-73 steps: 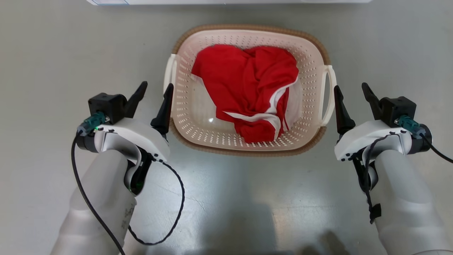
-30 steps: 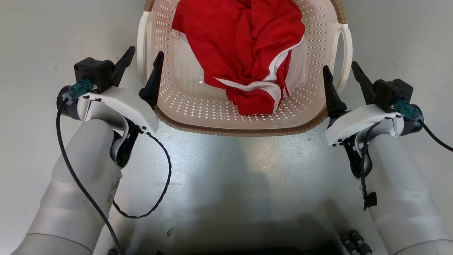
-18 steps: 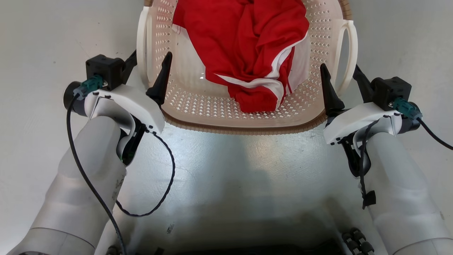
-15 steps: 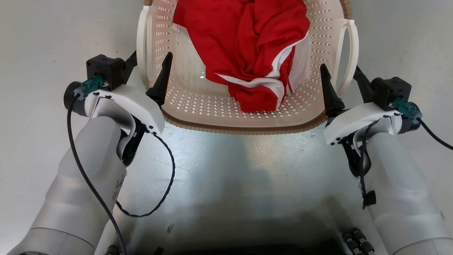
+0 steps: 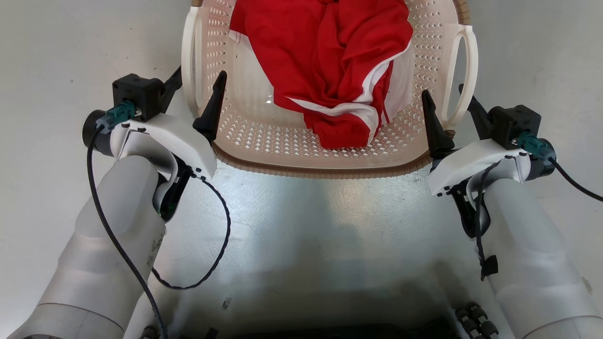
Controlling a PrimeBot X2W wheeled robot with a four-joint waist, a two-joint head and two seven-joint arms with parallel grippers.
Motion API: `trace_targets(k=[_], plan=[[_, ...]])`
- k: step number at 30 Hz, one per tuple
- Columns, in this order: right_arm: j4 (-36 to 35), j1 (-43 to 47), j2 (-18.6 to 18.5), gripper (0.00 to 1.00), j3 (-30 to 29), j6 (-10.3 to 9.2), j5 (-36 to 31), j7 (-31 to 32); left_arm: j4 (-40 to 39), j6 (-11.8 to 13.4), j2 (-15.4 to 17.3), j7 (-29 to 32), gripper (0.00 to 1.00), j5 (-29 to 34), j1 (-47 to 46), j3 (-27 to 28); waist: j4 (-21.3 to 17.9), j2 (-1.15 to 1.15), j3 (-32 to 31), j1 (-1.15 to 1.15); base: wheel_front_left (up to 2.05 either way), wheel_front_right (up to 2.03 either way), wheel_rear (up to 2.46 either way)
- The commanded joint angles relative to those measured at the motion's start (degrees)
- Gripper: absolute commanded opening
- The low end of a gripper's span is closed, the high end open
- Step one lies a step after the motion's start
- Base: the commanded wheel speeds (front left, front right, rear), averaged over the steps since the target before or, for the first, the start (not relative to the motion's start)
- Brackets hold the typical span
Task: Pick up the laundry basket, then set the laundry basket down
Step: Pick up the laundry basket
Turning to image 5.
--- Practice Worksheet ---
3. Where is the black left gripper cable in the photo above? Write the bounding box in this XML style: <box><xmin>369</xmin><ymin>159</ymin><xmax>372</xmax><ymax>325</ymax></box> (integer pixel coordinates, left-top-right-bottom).
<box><xmin>151</xmin><ymin>175</ymin><xmax>232</xmax><ymax>290</ymax></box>

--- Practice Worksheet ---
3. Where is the black left camera cable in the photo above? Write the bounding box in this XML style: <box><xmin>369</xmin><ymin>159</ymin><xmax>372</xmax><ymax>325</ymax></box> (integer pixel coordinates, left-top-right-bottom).
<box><xmin>87</xmin><ymin>100</ymin><xmax>169</xmax><ymax>339</ymax></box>

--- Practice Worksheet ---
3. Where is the beige perforated plastic laundry basket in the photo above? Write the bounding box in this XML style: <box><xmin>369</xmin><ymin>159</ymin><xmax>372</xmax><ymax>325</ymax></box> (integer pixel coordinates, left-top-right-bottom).
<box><xmin>181</xmin><ymin>0</ymin><xmax>479</xmax><ymax>180</ymax></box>

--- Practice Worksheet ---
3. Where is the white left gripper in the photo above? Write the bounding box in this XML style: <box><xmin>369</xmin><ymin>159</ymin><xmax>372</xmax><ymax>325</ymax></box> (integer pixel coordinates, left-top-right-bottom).
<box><xmin>82</xmin><ymin>65</ymin><xmax>228</xmax><ymax>180</ymax></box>

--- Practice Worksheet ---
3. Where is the black right camera cable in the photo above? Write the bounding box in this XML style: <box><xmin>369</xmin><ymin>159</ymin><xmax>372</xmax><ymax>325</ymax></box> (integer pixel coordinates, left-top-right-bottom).
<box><xmin>516</xmin><ymin>131</ymin><xmax>603</xmax><ymax>203</ymax></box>

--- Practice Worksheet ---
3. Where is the black camera cable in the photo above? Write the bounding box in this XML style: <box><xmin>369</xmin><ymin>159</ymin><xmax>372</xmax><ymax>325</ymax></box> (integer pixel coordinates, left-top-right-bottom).
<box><xmin>516</xmin><ymin>131</ymin><xmax>603</xmax><ymax>203</ymax></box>
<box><xmin>87</xmin><ymin>100</ymin><xmax>169</xmax><ymax>339</ymax></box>

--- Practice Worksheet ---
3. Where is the red garment with white stripes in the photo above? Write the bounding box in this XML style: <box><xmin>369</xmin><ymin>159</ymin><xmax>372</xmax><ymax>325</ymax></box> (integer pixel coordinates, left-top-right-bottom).
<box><xmin>229</xmin><ymin>0</ymin><xmax>415</xmax><ymax>150</ymax></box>

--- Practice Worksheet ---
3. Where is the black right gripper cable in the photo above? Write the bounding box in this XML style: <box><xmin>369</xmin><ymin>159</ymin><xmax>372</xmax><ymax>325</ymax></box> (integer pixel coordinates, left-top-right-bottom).
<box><xmin>473</xmin><ymin>159</ymin><xmax>503</xmax><ymax>282</ymax></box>

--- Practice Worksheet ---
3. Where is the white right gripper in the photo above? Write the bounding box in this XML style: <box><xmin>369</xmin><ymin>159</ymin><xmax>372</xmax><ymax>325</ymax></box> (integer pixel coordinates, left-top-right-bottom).
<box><xmin>421</xmin><ymin>84</ymin><xmax>557</xmax><ymax>197</ymax></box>

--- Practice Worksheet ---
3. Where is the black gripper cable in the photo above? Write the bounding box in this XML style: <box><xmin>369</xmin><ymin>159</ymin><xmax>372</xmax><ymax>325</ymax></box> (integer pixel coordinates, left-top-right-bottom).
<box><xmin>473</xmin><ymin>159</ymin><xmax>503</xmax><ymax>282</ymax></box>
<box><xmin>151</xmin><ymin>175</ymin><xmax>232</xmax><ymax>290</ymax></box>

